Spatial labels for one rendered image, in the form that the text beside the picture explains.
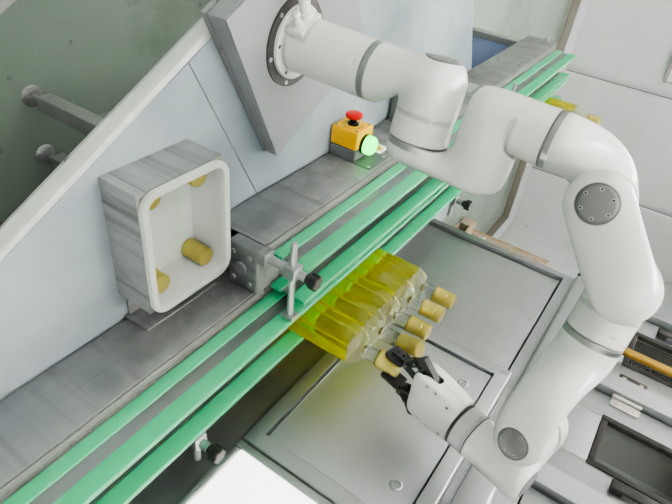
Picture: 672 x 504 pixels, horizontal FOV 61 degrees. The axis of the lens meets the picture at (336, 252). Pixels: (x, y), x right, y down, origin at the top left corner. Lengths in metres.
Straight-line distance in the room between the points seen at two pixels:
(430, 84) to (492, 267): 0.83
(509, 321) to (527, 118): 0.72
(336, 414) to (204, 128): 0.57
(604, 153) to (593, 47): 6.01
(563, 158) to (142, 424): 0.71
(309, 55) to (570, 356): 0.60
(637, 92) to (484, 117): 6.06
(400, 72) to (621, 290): 0.43
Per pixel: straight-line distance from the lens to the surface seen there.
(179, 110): 0.94
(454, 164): 0.88
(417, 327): 1.11
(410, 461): 1.09
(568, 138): 0.83
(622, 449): 1.33
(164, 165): 0.90
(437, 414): 0.99
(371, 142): 1.30
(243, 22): 0.92
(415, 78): 0.89
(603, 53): 6.86
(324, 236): 1.09
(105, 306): 1.00
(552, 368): 0.85
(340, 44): 0.95
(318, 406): 1.13
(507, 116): 0.85
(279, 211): 1.11
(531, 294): 1.57
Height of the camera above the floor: 1.39
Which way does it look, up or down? 24 degrees down
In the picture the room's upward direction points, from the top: 116 degrees clockwise
